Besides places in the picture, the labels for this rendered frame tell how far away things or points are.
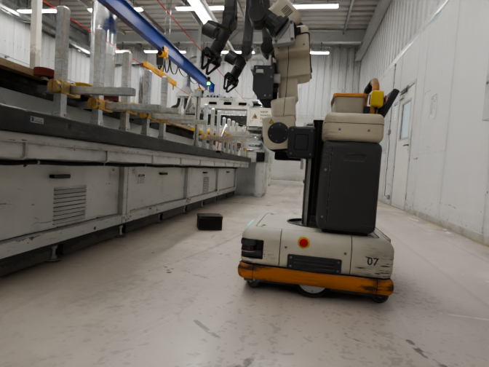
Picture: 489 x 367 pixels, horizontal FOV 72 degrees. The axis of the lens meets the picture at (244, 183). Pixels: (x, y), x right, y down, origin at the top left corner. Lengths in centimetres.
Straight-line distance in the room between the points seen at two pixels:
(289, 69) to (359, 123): 46
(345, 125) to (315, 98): 1112
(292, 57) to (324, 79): 1103
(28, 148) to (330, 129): 119
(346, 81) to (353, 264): 1152
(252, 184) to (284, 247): 477
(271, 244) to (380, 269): 46
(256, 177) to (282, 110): 445
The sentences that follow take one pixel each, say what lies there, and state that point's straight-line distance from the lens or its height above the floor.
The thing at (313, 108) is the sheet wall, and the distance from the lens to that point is 1254.
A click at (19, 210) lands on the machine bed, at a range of 181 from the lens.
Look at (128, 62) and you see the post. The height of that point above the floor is 107.
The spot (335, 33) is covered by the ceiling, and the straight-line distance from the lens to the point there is 1196.
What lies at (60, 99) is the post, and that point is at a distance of 158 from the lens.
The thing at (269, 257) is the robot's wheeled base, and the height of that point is 16.
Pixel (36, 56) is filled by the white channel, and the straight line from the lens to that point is 297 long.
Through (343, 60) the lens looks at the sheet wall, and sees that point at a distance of 1299.
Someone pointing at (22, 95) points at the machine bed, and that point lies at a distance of 175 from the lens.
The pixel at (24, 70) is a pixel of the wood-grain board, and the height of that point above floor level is 88.
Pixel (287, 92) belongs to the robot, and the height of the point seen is 93.
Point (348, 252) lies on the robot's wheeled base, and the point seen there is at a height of 22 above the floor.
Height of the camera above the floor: 55
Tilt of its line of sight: 3 degrees down
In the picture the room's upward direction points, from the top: 4 degrees clockwise
